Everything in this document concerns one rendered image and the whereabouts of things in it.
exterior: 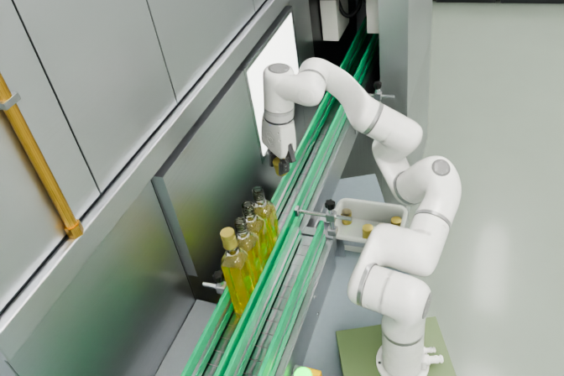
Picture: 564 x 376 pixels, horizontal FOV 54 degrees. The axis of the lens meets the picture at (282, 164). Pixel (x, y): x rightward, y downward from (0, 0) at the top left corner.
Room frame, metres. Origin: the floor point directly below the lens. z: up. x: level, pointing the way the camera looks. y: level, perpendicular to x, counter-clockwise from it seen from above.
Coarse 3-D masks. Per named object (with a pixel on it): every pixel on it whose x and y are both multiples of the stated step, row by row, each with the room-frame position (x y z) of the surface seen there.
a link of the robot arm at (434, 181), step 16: (432, 160) 0.95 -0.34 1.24; (448, 160) 0.95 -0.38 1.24; (400, 176) 1.00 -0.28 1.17; (416, 176) 0.94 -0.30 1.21; (432, 176) 0.92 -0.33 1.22; (448, 176) 0.91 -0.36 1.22; (400, 192) 0.97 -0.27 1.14; (416, 192) 0.94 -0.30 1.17; (432, 192) 0.90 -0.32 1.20; (448, 192) 0.89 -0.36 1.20; (432, 208) 0.87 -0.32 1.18; (448, 208) 0.86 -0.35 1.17; (448, 224) 0.84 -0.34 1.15
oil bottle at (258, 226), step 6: (258, 216) 1.03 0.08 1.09; (252, 222) 1.01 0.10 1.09; (258, 222) 1.01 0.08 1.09; (264, 222) 1.03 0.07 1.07; (252, 228) 1.00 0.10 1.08; (258, 228) 1.00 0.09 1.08; (264, 228) 1.02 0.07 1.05; (258, 234) 0.99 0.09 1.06; (264, 234) 1.02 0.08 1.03; (264, 240) 1.01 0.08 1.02; (264, 246) 1.01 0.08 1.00; (264, 252) 1.00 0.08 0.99; (270, 252) 1.03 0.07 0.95; (264, 258) 0.99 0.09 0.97
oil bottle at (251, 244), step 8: (240, 240) 0.96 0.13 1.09; (248, 240) 0.95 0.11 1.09; (256, 240) 0.97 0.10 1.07; (248, 248) 0.94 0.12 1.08; (256, 248) 0.96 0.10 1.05; (256, 256) 0.95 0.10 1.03; (256, 264) 0.94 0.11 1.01; (264, 264) 0.98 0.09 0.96; (256, 272) 0.94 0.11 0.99; (256, 280) 0.94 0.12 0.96
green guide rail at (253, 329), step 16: (288, 240) 1.05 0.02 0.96; (288, 256) 1.04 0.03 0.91; (272, 272) 0.95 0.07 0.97; (272, 288) 0.93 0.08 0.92; (256, 304) 0.85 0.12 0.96; (272, 304) 0.91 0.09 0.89; (256, 320) 0.83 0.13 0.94; (256, 336) 0.81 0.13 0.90; (240, 352) 0.74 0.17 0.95; (240, 368) 0.72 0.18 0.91
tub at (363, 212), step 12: (348, 204) 1.30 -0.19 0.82; (360, 204) 1.28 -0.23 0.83; (372, 204) 1.26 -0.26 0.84; (384, 204) 1.25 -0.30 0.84; (360, 216) 1.28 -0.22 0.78; (372, 216) 1.26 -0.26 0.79; (384, 216) 1.24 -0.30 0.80; (396, 216) 1.23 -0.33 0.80; (348, 228) 1.24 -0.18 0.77; (360, 228) 1.23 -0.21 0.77; (348, 240) 1.13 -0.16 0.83; (360, 240) 1.12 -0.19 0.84
